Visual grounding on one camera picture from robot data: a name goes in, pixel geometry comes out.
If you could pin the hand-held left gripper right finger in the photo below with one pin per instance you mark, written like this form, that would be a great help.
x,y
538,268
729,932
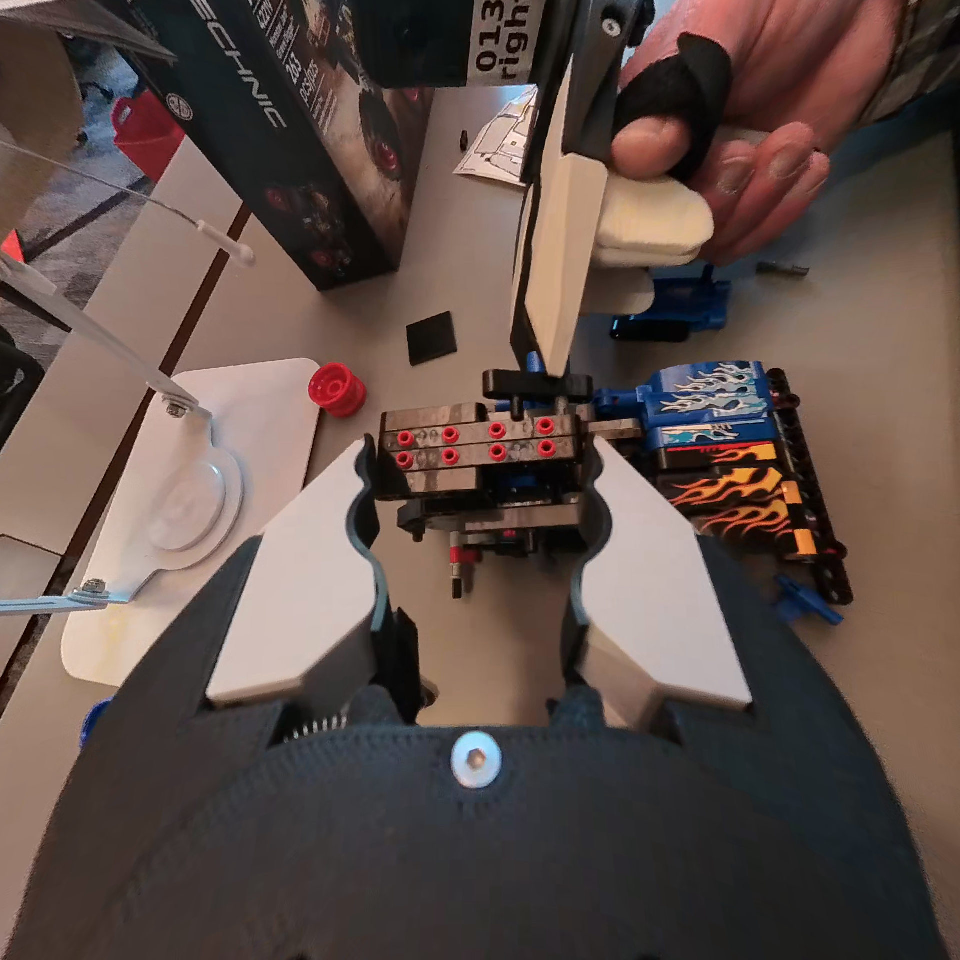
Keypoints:
x,y
660,600

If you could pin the blue panel piece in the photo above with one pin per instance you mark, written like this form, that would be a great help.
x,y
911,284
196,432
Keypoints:
x,y
690,307

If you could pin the person's right hand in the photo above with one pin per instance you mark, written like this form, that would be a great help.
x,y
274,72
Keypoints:
x,y
787,67

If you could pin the small blue lever piece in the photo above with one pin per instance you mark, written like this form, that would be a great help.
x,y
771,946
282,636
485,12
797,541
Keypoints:
x,y
806,604

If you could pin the instruction booklet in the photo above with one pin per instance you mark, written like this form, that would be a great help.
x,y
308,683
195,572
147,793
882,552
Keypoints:
x,y
75,22

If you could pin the black toy set box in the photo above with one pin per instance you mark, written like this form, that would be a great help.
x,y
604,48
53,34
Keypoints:
x,y
285,150

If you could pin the red bin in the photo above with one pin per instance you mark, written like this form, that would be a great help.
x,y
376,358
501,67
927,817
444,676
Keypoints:
x,y
146,139

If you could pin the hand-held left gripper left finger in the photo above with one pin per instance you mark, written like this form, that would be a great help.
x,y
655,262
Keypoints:
x,y
300,585

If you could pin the grey axle pin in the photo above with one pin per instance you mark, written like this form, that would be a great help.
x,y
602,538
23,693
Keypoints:
x,y
781,268

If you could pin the person's right forearm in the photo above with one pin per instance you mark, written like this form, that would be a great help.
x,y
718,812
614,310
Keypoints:
x,y
922,45

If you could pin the black flat tile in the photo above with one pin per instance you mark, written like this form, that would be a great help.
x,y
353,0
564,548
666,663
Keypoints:
x,y
432,337

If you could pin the red wheel rim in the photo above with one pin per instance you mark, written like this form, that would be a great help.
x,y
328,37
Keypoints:
x,y
337,390

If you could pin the orange cone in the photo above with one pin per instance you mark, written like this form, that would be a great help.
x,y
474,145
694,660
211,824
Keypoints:
x,y
10,247

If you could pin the black beam with blue connector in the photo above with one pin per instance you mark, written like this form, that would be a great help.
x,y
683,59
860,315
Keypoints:
x,y
540,384

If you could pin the blue wheel rim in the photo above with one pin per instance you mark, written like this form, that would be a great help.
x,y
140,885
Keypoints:
x,y
91,724

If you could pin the toy truck model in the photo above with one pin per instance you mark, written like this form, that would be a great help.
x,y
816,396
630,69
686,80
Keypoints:
x,y
720,480

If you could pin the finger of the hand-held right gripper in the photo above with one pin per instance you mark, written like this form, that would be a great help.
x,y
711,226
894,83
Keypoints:
x,y
562,240

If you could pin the sticker sheet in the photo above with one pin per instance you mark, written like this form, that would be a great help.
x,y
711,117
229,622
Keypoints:
x,y
502,135

